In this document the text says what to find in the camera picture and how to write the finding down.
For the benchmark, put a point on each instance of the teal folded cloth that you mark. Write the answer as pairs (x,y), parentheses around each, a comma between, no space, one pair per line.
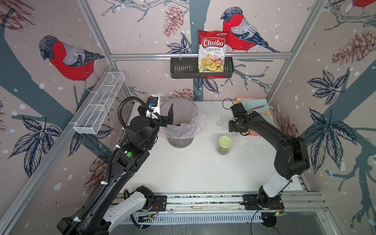
(259,105)

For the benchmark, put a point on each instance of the white mesh trash bin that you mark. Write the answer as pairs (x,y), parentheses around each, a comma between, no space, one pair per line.
(182,123)

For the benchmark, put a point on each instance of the dark grey wall shelf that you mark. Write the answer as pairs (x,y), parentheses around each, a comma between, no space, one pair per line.
(187,68)

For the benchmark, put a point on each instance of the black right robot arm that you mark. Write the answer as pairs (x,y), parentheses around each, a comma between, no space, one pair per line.
(291,152)

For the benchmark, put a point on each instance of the white wire mesh shelf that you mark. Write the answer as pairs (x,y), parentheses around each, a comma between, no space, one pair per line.
(95,113)

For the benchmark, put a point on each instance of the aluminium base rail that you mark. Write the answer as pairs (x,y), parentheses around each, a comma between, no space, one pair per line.
(290,201)

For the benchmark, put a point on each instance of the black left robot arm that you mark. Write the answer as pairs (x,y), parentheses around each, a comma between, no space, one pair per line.
(96,217)

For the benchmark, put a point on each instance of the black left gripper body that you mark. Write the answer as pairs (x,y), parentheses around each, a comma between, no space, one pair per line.
(164,121)

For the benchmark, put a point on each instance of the Chuba cassava chips bag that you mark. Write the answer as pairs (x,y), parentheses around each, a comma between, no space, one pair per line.
(212,50)

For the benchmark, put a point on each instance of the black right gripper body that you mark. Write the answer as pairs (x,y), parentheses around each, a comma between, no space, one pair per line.
(233,127)

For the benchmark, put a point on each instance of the green lid mung bean jar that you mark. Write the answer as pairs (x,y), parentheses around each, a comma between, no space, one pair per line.
(224,145)

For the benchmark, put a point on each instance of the pink serving tray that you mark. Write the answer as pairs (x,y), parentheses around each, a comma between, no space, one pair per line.
(270,120)

